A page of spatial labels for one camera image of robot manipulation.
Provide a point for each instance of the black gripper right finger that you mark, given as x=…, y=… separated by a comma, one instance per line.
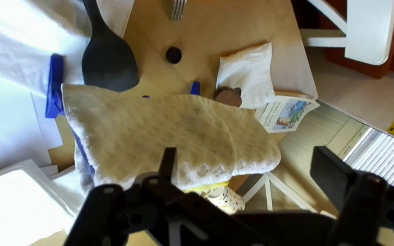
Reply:
x=369, y=213

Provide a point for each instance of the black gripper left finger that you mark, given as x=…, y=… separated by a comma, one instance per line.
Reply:
x=110, y=213

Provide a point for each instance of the white textured cloth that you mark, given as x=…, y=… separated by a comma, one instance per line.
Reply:
x=160, y=131

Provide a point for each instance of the small brown object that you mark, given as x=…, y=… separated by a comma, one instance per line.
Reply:
x=227, y=95

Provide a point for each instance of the window with narrow blind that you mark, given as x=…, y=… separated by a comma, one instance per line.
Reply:
x=383, y=157

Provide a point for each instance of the folded white towel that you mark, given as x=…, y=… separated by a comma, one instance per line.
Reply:
x=19, y=209

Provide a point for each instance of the small white box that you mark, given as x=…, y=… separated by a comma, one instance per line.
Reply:
x=224, y=199

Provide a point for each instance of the paperback book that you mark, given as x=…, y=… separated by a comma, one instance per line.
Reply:
x=286, y=112

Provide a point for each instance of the blue connect four game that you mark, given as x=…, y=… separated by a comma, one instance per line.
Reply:
x=55, y=86

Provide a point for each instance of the black game disc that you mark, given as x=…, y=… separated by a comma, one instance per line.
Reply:
x=174, y=54

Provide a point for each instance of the white paper sheets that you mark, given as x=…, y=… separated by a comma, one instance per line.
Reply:
x=19, y=68

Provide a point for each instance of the white curved-back chair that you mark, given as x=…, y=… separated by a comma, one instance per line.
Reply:
x=369, y=31

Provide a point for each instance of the small white napkin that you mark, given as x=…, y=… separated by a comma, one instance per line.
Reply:
x=249, y=72

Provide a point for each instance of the silver metal fork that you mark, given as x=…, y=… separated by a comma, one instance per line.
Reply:
x=178, y=8

